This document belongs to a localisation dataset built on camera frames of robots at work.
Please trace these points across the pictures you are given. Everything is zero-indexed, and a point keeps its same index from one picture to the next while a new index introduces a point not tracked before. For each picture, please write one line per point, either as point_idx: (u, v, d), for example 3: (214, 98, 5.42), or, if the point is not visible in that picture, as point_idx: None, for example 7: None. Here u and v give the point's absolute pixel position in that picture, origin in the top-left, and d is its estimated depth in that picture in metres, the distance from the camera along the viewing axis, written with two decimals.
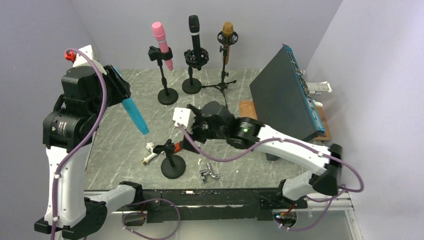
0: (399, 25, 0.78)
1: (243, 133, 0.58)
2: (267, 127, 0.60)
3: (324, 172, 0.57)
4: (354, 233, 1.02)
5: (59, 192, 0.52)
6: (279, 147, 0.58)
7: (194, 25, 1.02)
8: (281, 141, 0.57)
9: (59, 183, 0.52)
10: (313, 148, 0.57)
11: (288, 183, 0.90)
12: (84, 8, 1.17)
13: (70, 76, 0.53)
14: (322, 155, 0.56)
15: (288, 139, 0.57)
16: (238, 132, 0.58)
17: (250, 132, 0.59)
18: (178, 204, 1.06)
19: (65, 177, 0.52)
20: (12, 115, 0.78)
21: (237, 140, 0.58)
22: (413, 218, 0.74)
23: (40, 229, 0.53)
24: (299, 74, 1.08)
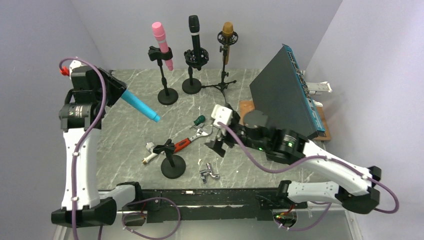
0: (399, 25, 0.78)
1: (286, 147, 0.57)
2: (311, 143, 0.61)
3: (366, 193, 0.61)
4: (354, 233, 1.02)
5: (78, 169, 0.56)
6: (325, 166, 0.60)
7: (194, 25, 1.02)
8: (328, 160, 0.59)
9: (78, 159, 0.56)
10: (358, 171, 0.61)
11: (296, 188, 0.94)
12: (84, 9, 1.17)
13: (77, 71, 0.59)
14: (366, 178, 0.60)
15: (336, 159, 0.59)
16: (281, 146, 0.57)
17: (294, 148, 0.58)
18: (178, 204, 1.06)
19: (84, 153, 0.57)
20: (13, 115, 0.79)
21: (277, 154, 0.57)
22: (414, 218, 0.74)
23: (59, 215, 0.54)
24: (299, 74, 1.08)
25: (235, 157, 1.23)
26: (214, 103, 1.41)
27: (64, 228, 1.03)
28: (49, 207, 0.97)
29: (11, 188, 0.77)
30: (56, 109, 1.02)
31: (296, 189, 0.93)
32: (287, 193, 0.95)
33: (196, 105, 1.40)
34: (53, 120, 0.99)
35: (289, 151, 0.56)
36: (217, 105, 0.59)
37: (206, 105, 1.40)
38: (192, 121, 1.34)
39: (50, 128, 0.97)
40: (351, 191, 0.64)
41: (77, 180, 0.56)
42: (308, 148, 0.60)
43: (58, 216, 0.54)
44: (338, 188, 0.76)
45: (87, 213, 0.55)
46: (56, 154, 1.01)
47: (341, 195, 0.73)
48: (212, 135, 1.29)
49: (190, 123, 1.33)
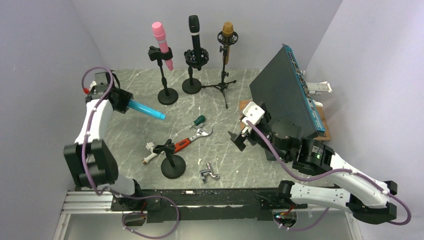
0: (399, 25, 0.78)
1: (312, 159, 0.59)
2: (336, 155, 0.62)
3: (383, 207, 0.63)
4: (354, 233, 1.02)
5: (94, 120, 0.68)
6: (349, 179, 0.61)
7: (194, 25, 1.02)
8: (352, 174, 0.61)
9: (95, 115, 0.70)
10: (379, 186, 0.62)
11: (301, 191, 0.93)
12: (84, 9, 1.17)
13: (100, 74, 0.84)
14: (387, 193, 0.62)
15: (360, 174, 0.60)
16: (307, 158, 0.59)
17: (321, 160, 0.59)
18: (178, 204, 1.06)
19: (100, 111, 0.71)
20: (13, 115, 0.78)
21: (303, 165, 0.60)
22: (414, 218, 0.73)
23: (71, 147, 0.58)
24: (299, 74, 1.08)
25: (235, 157, 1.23)
26: (214, 103, 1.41)
27: (64, 228, 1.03)
28: (49, 207, 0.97)
29: (11, 188, 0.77)
30: (57, 109, 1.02)
31: (300, 192, 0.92)
32: (289, 194, 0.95)
33: (196, 105, 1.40)
34: (53, 120, 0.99)
35: (314, 161, 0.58)
36: (251, 103, 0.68)
37: (207, 105, 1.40)
38: (192, 121, 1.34)
39: (50, 128, 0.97)
40: (367, 204, 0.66)
41: (91, 129, 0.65)
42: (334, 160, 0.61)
43: (68, 149, 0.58)
44: (349, 197, 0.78)
45: (95, 145, 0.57)
46: (56, 154, 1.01)
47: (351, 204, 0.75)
48: (212, 135, 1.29)
49: (190, 123, 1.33)
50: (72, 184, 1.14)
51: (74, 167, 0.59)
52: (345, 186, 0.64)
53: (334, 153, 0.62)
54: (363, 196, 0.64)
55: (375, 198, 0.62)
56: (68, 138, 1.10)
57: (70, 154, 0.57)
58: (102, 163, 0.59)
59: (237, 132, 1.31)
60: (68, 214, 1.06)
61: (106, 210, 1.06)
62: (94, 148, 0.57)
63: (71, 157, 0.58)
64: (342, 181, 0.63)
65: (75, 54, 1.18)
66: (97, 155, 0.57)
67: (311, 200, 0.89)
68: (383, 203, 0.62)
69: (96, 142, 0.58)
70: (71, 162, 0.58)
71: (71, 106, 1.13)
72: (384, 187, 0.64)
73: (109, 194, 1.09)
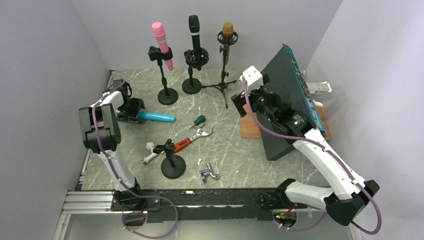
0: (399, 26, 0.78)
1: (290, 123, 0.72)
2: (317, 131, 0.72)
3: (349, 199, 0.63)
4: (354, 233, 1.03)
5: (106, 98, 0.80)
6: (318, 153, 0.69)
7: (194, 25, 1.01)
8: (324, 150, 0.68)
9: (107, 96, 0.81)
10: (350, 173, 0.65)
11: (295, 187, 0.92)
12: (84, 9, 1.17)
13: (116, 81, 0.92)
14: (355, 182, 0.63)
15: (330, 151, 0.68)
16: (287, 122, 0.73)
17: (298, 127, 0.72)
18: (178, 204, 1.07)
19: (113, 95, 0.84)
20: (12, 115, 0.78)
21: (282, 127, 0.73)
22: (413, 217, 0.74)
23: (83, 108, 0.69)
24: (299, 74, 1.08)
25: (235, 157, 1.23)
26: (214, 103, 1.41)
27: (64, 228, 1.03)
28: (49, 207, 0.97)
29: (11, 188, 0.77)
30: (56, 110, 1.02)
31: (294, 187, 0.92)
32: (285, 187, 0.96)
33: (196, 105, 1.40)
34: (53, 120, 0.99)
35: (290, 125, 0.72)
36: (252, 67, 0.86)
37: (206, 105, 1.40)
38: (192, 121, 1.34)
39: (51, 128, 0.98)
40: (337, 195, 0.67)
41: (104, 102, 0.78)
42: (310, 132, 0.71)
43: (83, 110, 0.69)
44: (331, 193, 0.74)
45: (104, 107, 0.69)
46: (56, 154, 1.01)
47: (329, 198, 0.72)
48: (212, 135, 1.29)
49: (190, 123, 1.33)
50: (72, 184, 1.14)
51: (83, 126, 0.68)
52: (318, 164, 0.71)
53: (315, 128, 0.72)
54: (332, 181, 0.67)
55: (341, 183, 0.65)
56: (68, 138, 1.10)
57: (83, 113, 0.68)
58: (107, 123, 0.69)
59: (237, 132, 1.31)
60: (68, 213, 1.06)
61: (107, 210, 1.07)
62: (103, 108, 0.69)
63: (84, 116, 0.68)
64: (315, 157, 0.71)
65: (75, 54, 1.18)
66: (106, 114, 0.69)
67: (301, 198, 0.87)
68: (348, 192, 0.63)
69: (105, 105, 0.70)
70: (82, 121, 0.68)
71: (71, 106, 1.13)
72: (360, 182, 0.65)
73: (109, 194, 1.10)
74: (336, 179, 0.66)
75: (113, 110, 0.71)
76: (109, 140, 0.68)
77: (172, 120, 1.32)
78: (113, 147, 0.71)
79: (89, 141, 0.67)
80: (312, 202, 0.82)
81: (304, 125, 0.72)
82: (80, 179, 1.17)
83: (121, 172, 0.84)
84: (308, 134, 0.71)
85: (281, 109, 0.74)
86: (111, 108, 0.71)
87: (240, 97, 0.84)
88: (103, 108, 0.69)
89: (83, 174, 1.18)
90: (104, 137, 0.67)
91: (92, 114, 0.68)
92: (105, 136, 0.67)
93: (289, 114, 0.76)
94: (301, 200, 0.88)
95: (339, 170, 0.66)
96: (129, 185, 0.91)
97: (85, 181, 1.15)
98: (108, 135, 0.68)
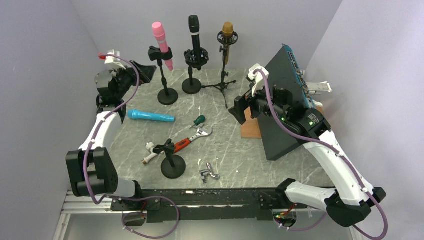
0: (399, 26, 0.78)
1: (303, 123, 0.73)
2: (332, 134, 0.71)
3: (356, 205, 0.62)
4: (354, 233, 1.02)
5: (101, 129, 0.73)
6: (331, 157, 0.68)
7: (194, 25, 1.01)
8: (337, 155, 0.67)
9: (103, 124, 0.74)
10: (361, 180, 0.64)
11: (297, 186, 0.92)
12: (84, 9, 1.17)
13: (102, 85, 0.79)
14: (366, 190, 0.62)
15: (344, 156, 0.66)
16: (300, 121, 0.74)
17: (313, 128, 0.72)
18: (178, 204, 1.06)
19: (108, 122, 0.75)
20: (12, 115, 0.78)
21: (295, 127, 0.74)
22: (412, 217, 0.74)
23: (72, 153, 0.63)
24: (299, 74, 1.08)
25: (235, 157, 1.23)
26: (214, 103, 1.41)
27: (64, 228, 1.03)
28: (49, 207, 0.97)
29: (11, 188, 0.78)
30: (56, 110, 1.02)
31: (295, 187, 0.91)
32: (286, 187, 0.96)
33: (196, 105, 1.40)
34: (53, 121, 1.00)
35: (304, 125, 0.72)
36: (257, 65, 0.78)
37: (207, 105, 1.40)
38: (192, 121, 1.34)
39: (51, 128, 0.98)
40: (343, 200, 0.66)
41: (96, 140, 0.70)
42: (326, 134, 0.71)
43: (71, 155, 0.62)
44: (332, 194, 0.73)
45: (97, 152, 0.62)
46: (56, 154, 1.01)
47: (330, 200, 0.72)
48: (212, 135, 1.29)
49: (190, 123, 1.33)
50: None
51: (73, 175, 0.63)
52: (328, 167, 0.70)
53: (330, 130, 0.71)
54: (341, 186, 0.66)
55: (350, 189, 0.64)
56: (68, 138, 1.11)
57: (72, 161, 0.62)
58: (100, 171, 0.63)
59: (237, 132, 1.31)
60: (68, 214, 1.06)
61: (107, 210, 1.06)
62: (95, 155, 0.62)
63: (73, 164, 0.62)
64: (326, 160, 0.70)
65: (75, 54, 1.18)
66: (98, 163, 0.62)
67: (301, 197, 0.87)
68: (355, 199, 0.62)
69: (98, 150, 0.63)
70: (71, 169, 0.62)
71: (71, 106, 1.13)
72: (369, 189, 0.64)
73: None
74: (345, 184, 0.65)
75: (107, 154, 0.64)
76: (102, 188, 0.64)
77: (172, 120, 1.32)
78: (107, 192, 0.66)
79: (81, 189, 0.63)
80: (311, 202, 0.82)
81: (319, 125, 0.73)
82: None
83: (121, 191, 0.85)
84: (322, 137, 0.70)
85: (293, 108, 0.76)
86: (105, 152, 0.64)
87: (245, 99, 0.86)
88: (95, 155, 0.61)
89: None
90: (97, 186, 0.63)
91: (84, 159, 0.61)
92: (98, 185, 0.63)
93: (301, 114, 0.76)
94: (301, 199, 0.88)
95: (350, 176, 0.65)
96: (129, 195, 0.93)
97: None
98: (101, 184, 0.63)
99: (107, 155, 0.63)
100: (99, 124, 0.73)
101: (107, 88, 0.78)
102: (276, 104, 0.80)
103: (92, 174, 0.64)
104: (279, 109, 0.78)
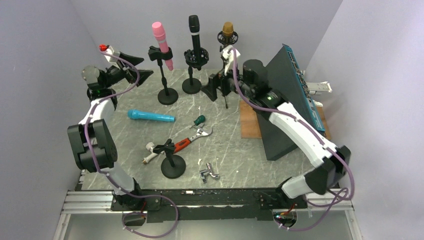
0: (399, 26, 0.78)
1: (265, 100, 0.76)
2: (289, 105, 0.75)
3: (320, 163, 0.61)
4: (354, 233, 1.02)
5: (96, 109, 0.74)
6: (291, 124, 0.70)
7: (194, 25, 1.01)
8: (295, 120, 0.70)
9: (97, 107, 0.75)
10: (320, 138, 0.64)
11: (291, 179, 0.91)
12: (84, 9, 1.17)
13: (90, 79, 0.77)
14: (325, 146, 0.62)
15: (301, 120, 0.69)
16: (262, 98, 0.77)
17: (271, 102, 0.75)
18: (178, 204, 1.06)
19: (103, 105, 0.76)
20: (13, 115, 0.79)
21: (257, 102, 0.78)
22: (413, 218, 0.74)
23: (73, 127, 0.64)
24: (299, 74, 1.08)
25: (235, 157, 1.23)
26: (214, 103, 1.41)
27: (64, 228, 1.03)
28: (49, 207, 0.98)
29: (11, 188, 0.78)
30: (56, 109, 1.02)
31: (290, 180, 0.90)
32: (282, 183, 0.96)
33: (196, 105, 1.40)
34: (53, 121, 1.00)
35: (264, 101, 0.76)
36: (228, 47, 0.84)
37: (207, 105, 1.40)
38: (192, 121, 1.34)
39: (51, 129, 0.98)
40: (313, 164, 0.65)
41: (94, 116, 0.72)
42: (283, 106, 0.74)
43: (71, 129, 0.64)
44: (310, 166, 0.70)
45: (97, 124, 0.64)
46: (56, 154, 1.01)
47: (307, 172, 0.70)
48: (212, 135, 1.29)
49: (189, 123, 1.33)
50: (72, 184, 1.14)
51: (74, 147, 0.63)
52: (294, 137, 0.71)
53: (287, 102, 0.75)
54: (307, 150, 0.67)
55: (312, 150, 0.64)
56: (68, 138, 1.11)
57: (73, 133, 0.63)
58: (101, 141, 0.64)
59: (237, 132, 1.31)
60: (68, 214, 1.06)
61: (106, 210, 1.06)
62: (95, 126, 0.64)
63: (75, 137, 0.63)
64: (288, 128, 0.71)
65: (76, 54, 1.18)
66: (99, 133, 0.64)
67: (294, 188, 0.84)
68: (318, 158, 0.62)
69: (97, 122, 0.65)
70: (72, 143, 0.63)
71: (71, 106, 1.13)
72: (331, 146, 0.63)
73: (109, 194, 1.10)
74: (308, 146, 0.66)
75: (106, 126, 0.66)
76: (105, 158, 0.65)
77: (172, 120, 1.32)
78: (109, 165, 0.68)
79: (84, 162, 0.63)
80: (301, 183, 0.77)
81: (277, 100, 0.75)
82: (80, 179, 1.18)
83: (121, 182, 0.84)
84: (280, 108, 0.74)
85: (258, 86, 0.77)
86: (104, 124, 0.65)
87: None
88: (95, 126, 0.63)
89: (83, 174, 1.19)
90: (100, 156, 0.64)
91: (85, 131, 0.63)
92: (101, 155, 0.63)
93: (265, 91, 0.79)
94: (294, 189, 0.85)
95: (311, 137, 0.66)
96: (129, 190, 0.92)
97: (85, 181, 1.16)
98: (104, 153, 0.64)
99: (106, 126, 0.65)
100: (94, 107, 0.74)
101: (97, 83, 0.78)
102: (245, 83, 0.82)
103: (94, 146, 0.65)
104: (246, 86, 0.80)
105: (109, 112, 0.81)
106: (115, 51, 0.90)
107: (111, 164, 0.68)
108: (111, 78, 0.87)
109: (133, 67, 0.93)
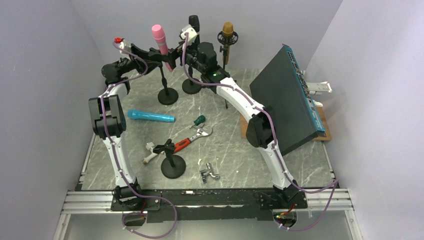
0: (399, 27, 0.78)
1: (212, 77, 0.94)
2: (230, 79, 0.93)
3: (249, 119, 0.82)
4: (354, 233, 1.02)
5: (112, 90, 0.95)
6: (230, 93, 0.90)
7: (194, 25, 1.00)
8: (233, 90, 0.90)
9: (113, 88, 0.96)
10: (250, 101, 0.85)
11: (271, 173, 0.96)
12: (84, 9, 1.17)
13: (107, 73, 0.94)
14: (254, 106, 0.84)
15: (238, 89, 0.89)
16: (210, 76, 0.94)
17: (215, 78, 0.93)
18: (178, 204, 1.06)
19: (117, 87, 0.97)
20: (13, 115, 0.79)
21: (205, 79, 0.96)
22: (413, 218, 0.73)
23: (93, 100, 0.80)
24: (299, 74, 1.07)
25: (235, 157, 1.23)
26: (214, 103, 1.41)
27: (64, 228, 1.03)
28: (49, 207, 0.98)
29: (11, 189, 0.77)
30: (56, 109, 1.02)
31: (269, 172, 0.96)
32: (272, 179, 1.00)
33: (196, 105, 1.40)
34: (53, 121, 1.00)
35: (211, 78, 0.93)
36: (189, 26, 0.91)
37: (206, 105, 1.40)
38: (192, 121, 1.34)
39: (51, 128, 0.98)
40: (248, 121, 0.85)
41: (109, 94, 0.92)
42: (225, 80, 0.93)
43: (93, 101, 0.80)
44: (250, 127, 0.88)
45: (112, 99, 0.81)
46: (56, 154, 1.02)
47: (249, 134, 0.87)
48: (212, 135, 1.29)
49: (189, 123, 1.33)
50: (72, 184, 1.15)
51: (94, 115, 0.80)
52: (233, 103, 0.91)
53: (228, 77, 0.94)
54: (243, 112, 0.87)
55: (245, 110, 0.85)
56: (68, 139, 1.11)
57: (93, 104, 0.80)
58: (115, 112, 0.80)
59: (237, 132, 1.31)
60: (68, 213, 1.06)
61: (107, 210, 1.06)
62: (111, 100, 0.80)
63: (94, 106, 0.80)
64: (229, 96, 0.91)
65: (76, 53, 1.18)
66: (113, 106, 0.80)
67: (273, 172, 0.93)
68: (249, 115, 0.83)
69: (112, 97, 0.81)
70: (92, 111, 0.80)
71: (71, 106, 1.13)
72: (258, 105, 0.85)
73: (109, 194, 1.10)
74: (243, 108, 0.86)
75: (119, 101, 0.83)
76: (115, 127, 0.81)
77: (172, 120, 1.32)
78: (117, 134, 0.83)
79: (98, 128, 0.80)
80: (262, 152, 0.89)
81: (221, 76, 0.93)
82: (80, 179, 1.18)
83: (123, 163, 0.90)
84: (222, 81, 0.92)
85: (208, 66, 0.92)
86: (118, 99, 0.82)
87: (177, 52, 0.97)
88: (110, 100, 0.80)
89: (83, 174, 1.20)
90: (111, 125, 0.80)
91: (101, 104, 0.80)
92: (112, 124, 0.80)
93: (214, 70, 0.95)
94: (274, 173, 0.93)
95: (245, 101, 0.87)
96: (129, 180, 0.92)
97: (85, 181, 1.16)
98: (114, 123, 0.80)
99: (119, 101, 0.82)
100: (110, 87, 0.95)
101: (114, 76, 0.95)
102: (198, 61, 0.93)
103: (108, 117, 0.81)
104: (199, 63, 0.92)
105: (123, 94, 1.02)
106: (127, 45, 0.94)
107: (119, 134, 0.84)
108: (124, 68, 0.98)
109: (140, 58, 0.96)
